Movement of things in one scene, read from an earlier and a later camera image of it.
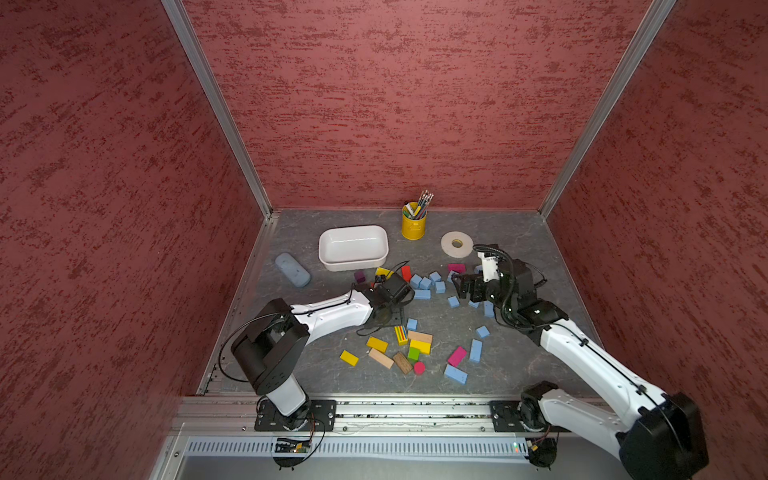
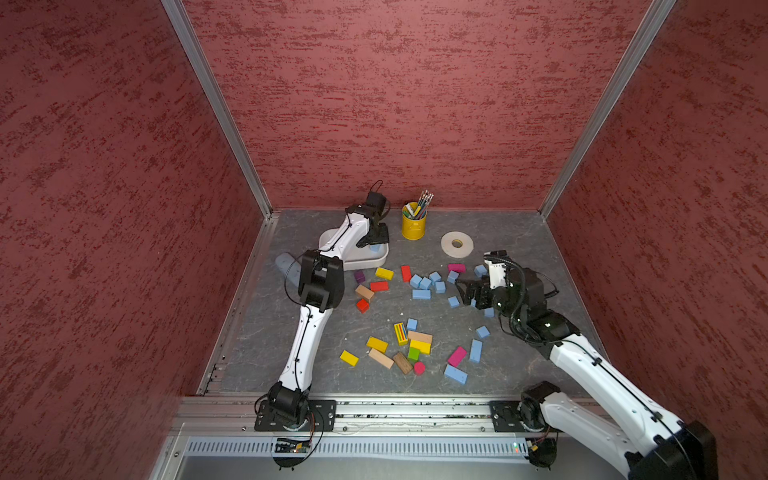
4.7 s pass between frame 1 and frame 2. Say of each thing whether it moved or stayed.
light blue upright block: stayed
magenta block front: stayed
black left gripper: moved
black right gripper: stayed
